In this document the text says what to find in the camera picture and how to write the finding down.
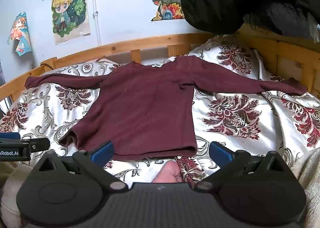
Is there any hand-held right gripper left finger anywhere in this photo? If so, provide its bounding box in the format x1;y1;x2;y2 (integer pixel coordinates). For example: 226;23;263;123
34;141;129;192

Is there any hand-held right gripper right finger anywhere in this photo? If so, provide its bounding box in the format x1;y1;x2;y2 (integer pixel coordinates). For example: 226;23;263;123
192;141;288;192

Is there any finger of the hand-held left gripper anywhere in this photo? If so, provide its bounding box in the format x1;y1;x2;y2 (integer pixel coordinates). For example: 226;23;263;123
21;137;51;154
0;132;20;141

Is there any maroon long-sleeve sweater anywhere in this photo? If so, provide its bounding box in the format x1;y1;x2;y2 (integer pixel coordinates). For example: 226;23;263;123
24;56;308;161

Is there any cream fleece cloth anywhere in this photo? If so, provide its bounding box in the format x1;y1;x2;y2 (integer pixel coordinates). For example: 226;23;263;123
290;146;320;228
0;160;34;228

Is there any white floral bedspread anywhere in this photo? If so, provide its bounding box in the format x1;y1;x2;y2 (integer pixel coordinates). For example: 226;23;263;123
0;34;320;185

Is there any small curled anime poster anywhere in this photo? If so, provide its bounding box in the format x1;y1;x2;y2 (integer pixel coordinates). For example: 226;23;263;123
7;12;33;56

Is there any black padded jacket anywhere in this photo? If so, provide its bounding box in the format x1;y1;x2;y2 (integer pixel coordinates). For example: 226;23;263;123
180;0;320;43

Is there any black cable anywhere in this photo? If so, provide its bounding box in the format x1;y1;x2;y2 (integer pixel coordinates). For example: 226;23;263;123
40;60;55;70

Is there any wooden bed frame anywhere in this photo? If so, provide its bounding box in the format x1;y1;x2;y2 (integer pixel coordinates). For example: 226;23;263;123
0;21;320;105

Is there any chibi character wall poster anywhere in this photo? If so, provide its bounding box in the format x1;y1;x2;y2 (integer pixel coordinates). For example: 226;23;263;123
51;0;91;45

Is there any white wall pipe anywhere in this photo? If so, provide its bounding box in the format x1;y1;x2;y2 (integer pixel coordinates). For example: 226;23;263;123
90;0;102;46

